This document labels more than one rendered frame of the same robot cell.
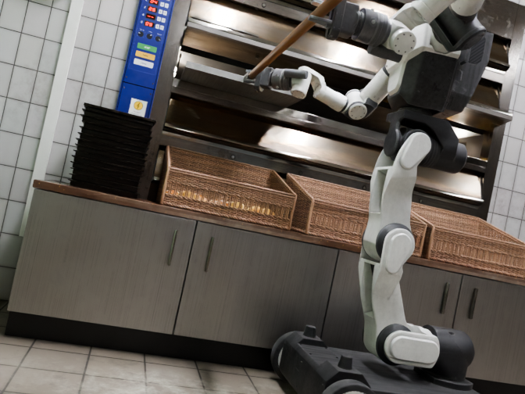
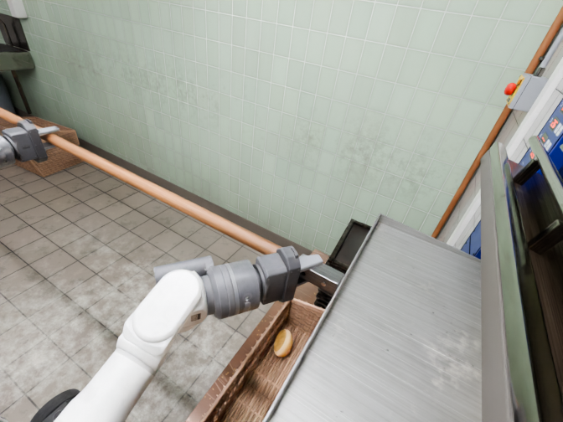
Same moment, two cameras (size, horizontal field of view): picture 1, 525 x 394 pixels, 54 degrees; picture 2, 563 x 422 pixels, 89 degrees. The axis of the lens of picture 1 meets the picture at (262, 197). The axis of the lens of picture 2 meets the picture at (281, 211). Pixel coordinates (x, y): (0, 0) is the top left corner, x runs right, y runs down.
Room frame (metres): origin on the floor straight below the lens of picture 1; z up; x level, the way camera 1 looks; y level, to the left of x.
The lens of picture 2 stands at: (2.42, -0.19, 1.61)
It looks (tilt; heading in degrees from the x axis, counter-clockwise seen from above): 36 degrees down; 129
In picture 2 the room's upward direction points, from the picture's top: 9 degrees clockwise
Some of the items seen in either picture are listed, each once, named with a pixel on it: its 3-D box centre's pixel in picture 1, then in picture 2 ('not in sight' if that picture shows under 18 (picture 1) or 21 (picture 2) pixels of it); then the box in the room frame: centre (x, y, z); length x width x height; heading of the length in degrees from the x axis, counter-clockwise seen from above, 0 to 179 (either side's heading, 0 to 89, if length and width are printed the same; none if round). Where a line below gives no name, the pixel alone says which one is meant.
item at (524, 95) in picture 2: not in sight; (526, 92); (2.32, 1.11, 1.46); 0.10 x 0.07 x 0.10; 104
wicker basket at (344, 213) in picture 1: (349, 212); not in sight; (2.47, -0.42, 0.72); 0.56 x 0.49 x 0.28; 104
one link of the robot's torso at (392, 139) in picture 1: (426, 142); not in sight; (1.86, -0.54, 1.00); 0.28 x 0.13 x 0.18; 103
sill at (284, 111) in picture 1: (340, 127); not in sight; (2.74, -0.33, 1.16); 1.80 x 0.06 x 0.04; 104
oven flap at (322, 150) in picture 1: (336, 152); not in sight; (2.72, -0.33, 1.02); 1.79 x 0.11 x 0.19; 104
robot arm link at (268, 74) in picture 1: (271, 78); (260, 280); (2.19, 0.07, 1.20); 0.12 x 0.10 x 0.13; 68
